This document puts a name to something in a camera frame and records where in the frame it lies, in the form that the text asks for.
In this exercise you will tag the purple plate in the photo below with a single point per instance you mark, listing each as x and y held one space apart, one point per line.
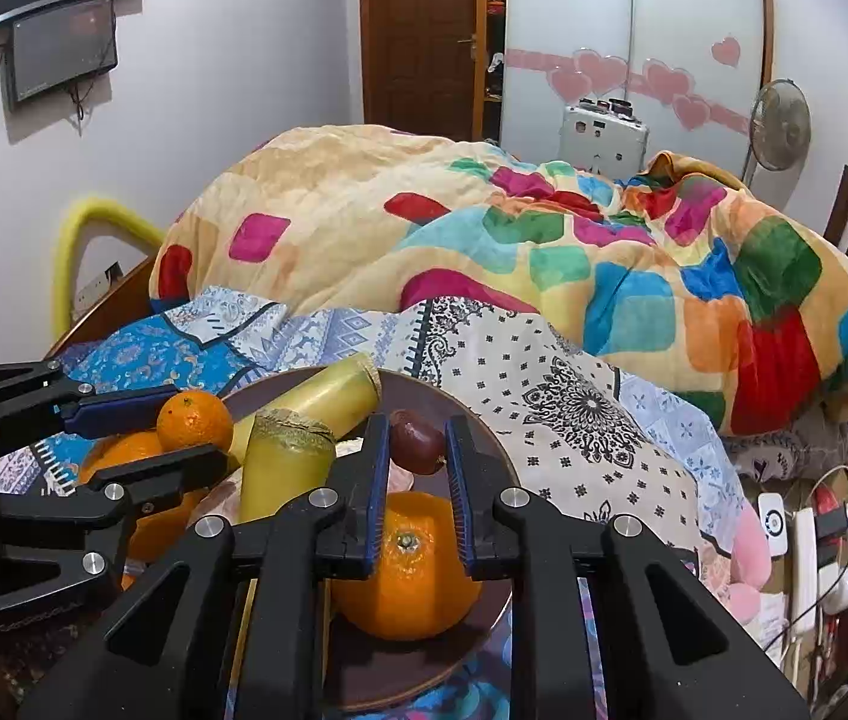
409 671

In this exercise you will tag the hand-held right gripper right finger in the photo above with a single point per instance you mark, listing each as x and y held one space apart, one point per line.
461 495

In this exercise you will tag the yellow foam tube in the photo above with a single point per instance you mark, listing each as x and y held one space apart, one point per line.
68 240

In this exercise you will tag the colourful squares blanket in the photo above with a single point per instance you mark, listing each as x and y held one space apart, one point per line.
544 240

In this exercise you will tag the pink plush toy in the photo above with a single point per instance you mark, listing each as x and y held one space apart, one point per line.
742 562

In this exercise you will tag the yellow sugarcane piece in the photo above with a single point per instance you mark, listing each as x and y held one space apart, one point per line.
285 472
326 390

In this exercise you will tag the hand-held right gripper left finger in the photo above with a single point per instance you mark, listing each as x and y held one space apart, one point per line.
375 495

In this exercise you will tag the white box appliance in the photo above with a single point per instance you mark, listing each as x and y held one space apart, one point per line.
604 139

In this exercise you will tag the small wall-mounted monitor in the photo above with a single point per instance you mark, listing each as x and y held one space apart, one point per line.
60 52

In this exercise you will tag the patterned patchwork bed sheet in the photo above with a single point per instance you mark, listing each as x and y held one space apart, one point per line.
544 405

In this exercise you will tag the wooden wardrobe with sliding doors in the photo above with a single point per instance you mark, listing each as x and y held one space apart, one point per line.
656 7

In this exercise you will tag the dark brown round fruit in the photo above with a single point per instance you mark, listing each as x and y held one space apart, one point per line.
416 439

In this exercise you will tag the white power strip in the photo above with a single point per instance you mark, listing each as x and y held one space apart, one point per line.
806 562

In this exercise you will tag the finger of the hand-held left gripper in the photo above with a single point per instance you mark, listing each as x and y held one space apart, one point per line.
169 469
117 405

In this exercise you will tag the small tangerine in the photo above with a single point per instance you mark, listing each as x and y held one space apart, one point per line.
195 420

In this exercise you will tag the wall socket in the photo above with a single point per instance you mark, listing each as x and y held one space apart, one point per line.
98 283

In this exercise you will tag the standing fan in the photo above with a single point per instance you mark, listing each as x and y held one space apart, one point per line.
780 124

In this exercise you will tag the brown wooden door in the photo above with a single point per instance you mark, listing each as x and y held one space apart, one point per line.
424 30

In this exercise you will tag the large orange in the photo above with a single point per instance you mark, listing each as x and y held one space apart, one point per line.
401 600
124 448

